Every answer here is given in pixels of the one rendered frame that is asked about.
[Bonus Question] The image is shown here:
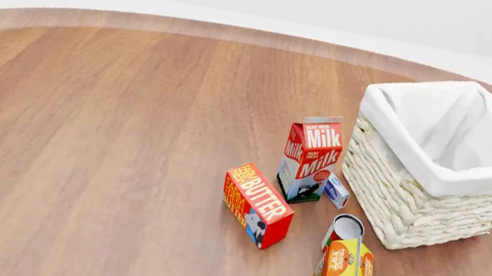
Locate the red butter box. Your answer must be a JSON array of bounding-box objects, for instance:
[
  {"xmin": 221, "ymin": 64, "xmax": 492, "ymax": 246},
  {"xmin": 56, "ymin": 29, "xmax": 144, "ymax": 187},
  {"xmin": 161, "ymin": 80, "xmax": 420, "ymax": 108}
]
[{"xmin": 212, "ymin": 157, "xmax": 303, "ymax": 256}]

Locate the white woven wicker basket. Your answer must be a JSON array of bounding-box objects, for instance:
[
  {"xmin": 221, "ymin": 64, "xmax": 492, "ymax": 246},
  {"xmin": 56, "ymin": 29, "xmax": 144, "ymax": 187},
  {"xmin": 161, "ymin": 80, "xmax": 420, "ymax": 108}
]
[{"xmin": 328, "ymin": 61, "xmax": 492, "ymax": 270}]

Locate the red and white tin can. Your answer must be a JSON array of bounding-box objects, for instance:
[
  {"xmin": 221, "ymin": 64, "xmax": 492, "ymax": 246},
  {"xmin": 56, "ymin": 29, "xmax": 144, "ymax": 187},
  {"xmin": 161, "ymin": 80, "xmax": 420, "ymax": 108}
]
[{"xmin": 318, "ymin": 209, "xmax": 370, "ymax": 261}]

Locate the red and white milk carton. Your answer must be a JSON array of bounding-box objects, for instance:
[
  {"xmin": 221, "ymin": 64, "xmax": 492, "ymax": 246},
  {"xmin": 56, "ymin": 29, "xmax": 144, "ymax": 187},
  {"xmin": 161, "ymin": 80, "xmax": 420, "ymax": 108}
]
[{"xmin": 271, "ymin": 106, "xmax": 350, "ymax": 213}]

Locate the small blue and white box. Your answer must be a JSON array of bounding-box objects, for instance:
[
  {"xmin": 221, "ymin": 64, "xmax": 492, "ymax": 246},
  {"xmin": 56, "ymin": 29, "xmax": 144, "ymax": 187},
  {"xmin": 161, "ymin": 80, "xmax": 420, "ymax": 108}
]
[{"xmin": 319, "ymin": 170, "xmax": 356, "ymax": 213}]

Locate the white cloth basket liner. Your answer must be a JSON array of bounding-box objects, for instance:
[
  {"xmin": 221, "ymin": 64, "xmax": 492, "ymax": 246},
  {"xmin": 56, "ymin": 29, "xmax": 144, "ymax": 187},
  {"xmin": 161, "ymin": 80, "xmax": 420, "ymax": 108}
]
[{"xmin": 346, "ymin": 62, "xmax": 492, "ymax": 209}]

